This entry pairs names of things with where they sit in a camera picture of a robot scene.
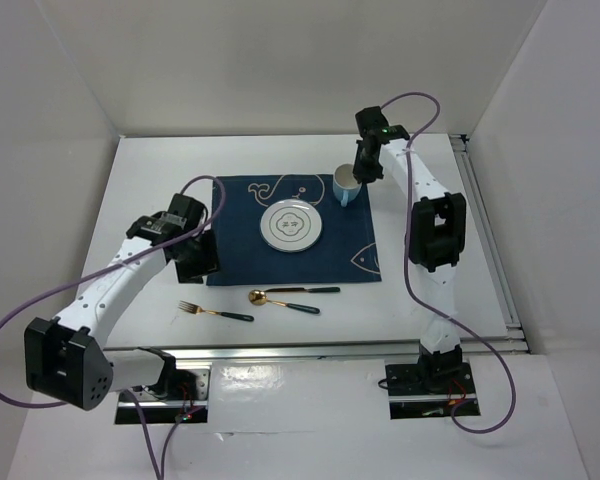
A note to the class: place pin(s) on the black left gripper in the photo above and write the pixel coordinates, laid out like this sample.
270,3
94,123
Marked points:
209,262

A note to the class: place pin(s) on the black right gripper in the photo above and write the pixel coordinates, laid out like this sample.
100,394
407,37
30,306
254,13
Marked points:
361,172

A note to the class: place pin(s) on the white and blue mug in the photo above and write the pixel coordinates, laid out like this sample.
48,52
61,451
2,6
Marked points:
345,187

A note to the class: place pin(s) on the gold fork dark handle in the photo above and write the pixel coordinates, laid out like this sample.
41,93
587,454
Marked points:
195,309

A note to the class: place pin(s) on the blue fabric placemat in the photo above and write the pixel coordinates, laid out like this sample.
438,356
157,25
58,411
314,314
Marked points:
345,251

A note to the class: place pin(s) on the white round plate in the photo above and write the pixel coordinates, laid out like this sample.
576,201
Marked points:
291,226

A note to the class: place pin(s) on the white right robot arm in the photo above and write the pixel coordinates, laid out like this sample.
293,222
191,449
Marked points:
433,243

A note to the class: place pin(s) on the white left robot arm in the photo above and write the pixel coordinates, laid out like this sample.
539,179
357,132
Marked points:
64,356

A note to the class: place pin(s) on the gold spoon dark handle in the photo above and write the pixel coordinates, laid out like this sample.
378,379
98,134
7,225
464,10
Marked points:
260,298

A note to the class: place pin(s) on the aluminium right side rail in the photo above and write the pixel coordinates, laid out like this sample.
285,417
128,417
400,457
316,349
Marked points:
515,332

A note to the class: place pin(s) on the aluminium rail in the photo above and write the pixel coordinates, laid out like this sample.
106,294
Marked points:
295,352
515,332

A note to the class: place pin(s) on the gold knife dark handle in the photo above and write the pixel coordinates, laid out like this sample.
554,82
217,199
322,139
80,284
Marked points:
309,290

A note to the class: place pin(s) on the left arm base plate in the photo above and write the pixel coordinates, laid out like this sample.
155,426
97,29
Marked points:
186,400

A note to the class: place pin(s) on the aluminium front rail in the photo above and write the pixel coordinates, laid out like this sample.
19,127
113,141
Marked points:
295,352

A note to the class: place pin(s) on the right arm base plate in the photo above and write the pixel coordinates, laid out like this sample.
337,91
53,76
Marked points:
410,397

